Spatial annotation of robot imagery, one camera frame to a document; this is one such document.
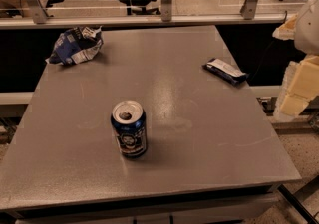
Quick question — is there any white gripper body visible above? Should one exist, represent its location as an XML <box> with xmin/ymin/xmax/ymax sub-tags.
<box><xmin>294</xmin><ymin>0</ymin><xmax>319</xmax><ymax>55</ymax></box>

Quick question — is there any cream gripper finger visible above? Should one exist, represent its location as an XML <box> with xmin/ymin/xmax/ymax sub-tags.
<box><xmin>272</xmin><ymin>15</ymin><xmax>297</xmax><ymax>41</ymax></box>
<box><xmin>273</xmin><ymin>55</ymin><xmax>319</xmax><ymax>122</ymax></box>

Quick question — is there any blue pepsi can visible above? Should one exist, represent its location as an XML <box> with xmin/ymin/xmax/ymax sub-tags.
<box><xmin>111</xmin><ymin>100</ymin><xmax>148</xmax><ymax>158</ymax></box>

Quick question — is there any crumpled blue chip bag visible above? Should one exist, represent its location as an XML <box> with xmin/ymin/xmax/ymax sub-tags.
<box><xmin>46</xmin><ymin>27</ymin><xmax>104</xmax><ymax>66</ymax></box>

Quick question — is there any glass barrier rail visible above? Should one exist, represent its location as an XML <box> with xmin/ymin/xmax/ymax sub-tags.
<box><xmin>0</xmin><ymin>12</ymin><xmax>293</xmax><ymax>30</ymax></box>

